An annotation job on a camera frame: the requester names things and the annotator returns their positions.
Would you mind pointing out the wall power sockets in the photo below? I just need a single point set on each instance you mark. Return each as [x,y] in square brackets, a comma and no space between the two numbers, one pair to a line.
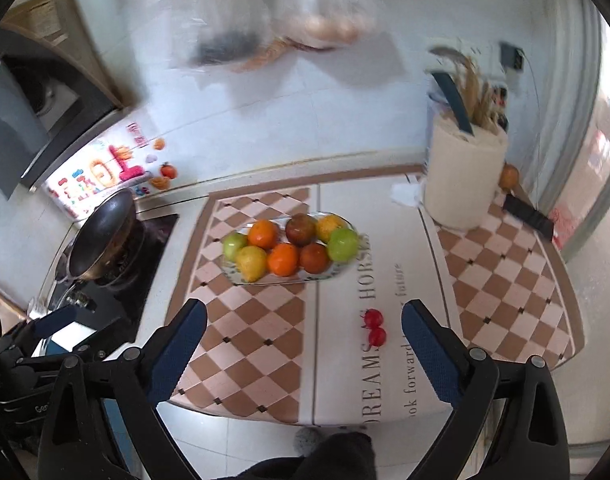
[512,56]

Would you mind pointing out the black range hood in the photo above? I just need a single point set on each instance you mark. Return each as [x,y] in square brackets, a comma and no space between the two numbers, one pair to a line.
[30,110]

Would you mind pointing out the grey fluffy slipper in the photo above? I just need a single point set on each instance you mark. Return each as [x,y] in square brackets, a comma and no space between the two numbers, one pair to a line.
[306,440]

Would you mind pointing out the black frying pan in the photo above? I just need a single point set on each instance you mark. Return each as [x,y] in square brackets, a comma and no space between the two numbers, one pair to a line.
[102,232]

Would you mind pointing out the yellow pear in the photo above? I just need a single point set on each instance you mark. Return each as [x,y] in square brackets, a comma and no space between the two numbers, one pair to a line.
[251,263]

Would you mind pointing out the dark sauce bottle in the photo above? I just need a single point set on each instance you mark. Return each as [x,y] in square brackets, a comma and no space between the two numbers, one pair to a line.
[500,107]

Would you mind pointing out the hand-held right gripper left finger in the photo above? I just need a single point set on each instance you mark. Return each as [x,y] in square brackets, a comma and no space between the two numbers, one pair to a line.
[177,355]

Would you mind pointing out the cream utensil holder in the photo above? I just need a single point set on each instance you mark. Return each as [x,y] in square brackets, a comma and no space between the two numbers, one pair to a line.
[462,180]

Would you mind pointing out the small orange fruit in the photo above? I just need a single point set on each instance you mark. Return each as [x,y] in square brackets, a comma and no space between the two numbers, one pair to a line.
[508,176]

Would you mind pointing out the orange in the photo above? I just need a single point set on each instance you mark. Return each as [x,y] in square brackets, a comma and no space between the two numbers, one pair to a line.
[283,259]
[263,234]

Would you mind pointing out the black smartphone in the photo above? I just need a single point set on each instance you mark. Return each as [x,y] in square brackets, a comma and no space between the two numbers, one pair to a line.
[529,216]

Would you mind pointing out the green apple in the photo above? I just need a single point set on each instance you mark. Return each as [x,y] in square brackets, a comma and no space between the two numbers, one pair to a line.
[343,244]
[234,244]

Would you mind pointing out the frosted glass sliding door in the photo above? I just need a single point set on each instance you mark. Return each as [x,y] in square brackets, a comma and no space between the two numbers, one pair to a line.
[600,185]

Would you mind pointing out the dark red round fruit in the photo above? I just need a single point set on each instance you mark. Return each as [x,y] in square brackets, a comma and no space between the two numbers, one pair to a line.
[315,256]

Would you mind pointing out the red yellow apple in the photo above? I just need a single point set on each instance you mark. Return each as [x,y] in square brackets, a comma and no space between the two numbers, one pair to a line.
[301,229]

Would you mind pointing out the yellow orange round fruit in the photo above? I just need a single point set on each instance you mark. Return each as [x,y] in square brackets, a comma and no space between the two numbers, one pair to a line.
[331,226]

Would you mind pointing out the checkered table cloth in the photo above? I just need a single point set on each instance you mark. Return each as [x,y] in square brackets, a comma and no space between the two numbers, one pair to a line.
[295,340]

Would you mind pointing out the person's dark trouser leg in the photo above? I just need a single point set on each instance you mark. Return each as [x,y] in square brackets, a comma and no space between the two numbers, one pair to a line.
[330,460]

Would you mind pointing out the crumpled white tissue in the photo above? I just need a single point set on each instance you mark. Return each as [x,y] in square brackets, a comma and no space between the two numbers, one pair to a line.
[407,194]

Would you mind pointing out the group of colourful wall stickers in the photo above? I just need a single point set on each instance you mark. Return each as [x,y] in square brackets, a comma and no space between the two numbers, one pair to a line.
[110,170]

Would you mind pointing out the plastic bag with dark contents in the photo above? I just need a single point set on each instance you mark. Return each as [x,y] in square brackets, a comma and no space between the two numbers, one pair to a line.
[225,25]

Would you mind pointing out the patterned oval ceramic plate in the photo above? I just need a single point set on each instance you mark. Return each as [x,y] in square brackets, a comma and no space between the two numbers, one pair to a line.
[335,271]

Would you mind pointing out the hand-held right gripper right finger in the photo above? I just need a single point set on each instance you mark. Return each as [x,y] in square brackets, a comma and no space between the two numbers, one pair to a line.
[432,355]

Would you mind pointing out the metal duct cover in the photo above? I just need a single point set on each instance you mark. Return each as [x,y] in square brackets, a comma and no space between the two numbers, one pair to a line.
[60,25]

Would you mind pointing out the bundle of wooden chopsticks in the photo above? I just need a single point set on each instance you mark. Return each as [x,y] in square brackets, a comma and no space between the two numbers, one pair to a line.
[477,92]

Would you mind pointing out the black gas stove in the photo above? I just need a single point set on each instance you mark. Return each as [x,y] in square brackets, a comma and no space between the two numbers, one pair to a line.
[135,270]

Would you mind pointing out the metal spatula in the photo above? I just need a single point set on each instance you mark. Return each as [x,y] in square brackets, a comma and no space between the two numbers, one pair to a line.
[445,52]

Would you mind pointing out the plastic bag with eggs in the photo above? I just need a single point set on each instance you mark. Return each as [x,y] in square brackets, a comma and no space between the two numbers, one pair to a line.
[325,15]

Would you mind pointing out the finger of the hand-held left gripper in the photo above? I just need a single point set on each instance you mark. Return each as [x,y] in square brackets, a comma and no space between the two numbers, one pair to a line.
[87,351]
[57,321]

